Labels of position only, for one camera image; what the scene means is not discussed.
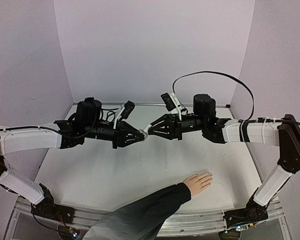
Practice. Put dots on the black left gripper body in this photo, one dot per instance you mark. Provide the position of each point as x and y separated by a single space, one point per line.
92 130

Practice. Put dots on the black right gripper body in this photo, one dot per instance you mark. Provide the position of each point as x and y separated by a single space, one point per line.
178 127

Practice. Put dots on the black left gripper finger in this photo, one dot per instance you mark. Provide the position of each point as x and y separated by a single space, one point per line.
127 140
129 130

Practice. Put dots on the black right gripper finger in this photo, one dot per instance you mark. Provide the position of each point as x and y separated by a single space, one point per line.
166 132
165 122

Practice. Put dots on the glitter nail polish bottle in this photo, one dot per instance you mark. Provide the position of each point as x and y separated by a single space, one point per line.
145 134

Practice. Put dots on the white nail polish cap brush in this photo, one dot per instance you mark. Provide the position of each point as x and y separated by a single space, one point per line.
147 127

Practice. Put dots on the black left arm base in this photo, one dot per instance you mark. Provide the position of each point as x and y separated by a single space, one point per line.
47 208

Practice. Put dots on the dark sleeved forearm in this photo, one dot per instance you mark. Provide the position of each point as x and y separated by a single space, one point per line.
142 219

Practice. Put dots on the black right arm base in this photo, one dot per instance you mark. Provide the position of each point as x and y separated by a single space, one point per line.
251 214

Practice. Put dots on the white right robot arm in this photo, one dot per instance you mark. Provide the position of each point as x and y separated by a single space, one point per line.
283 133

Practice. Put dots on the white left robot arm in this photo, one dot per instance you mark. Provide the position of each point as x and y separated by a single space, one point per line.
56 135

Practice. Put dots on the mannequin hand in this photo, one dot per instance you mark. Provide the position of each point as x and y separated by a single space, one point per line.
197 183

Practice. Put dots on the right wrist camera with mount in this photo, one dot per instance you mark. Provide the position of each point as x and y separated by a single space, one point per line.
172 104

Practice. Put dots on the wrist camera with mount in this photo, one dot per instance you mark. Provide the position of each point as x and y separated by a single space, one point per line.
123 113
172 104

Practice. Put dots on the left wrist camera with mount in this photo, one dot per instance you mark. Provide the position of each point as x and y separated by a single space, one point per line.
123 113

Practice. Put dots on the aluminium table frame rail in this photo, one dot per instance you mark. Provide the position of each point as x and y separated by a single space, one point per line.
50 221

